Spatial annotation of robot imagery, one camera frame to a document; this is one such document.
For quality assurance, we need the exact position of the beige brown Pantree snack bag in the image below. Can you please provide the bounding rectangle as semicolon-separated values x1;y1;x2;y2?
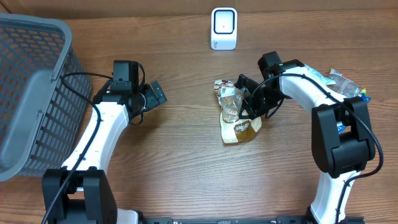
214;80;262;144

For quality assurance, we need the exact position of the light teal snack packet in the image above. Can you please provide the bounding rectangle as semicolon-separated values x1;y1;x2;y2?
305;64;336;85

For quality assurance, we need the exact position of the blue snack packet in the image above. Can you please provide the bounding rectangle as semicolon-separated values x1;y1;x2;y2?
337;94;371;134

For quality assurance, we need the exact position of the green snack packet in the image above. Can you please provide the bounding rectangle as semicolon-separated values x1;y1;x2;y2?
327;69;366;98

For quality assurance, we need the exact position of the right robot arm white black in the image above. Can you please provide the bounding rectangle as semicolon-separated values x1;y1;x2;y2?
235;52;384;223

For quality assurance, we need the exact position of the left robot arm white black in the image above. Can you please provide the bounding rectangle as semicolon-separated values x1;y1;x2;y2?
42;60;167;224

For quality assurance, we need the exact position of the white barcode scanner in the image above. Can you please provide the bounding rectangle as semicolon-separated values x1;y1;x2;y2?
210;7;238;50

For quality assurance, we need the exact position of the grey plastic mesh basket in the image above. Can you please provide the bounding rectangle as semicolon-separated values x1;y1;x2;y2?
1;13;92;181

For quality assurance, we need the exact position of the black rail at table edge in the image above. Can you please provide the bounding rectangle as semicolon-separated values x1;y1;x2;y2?
133;216;316;224

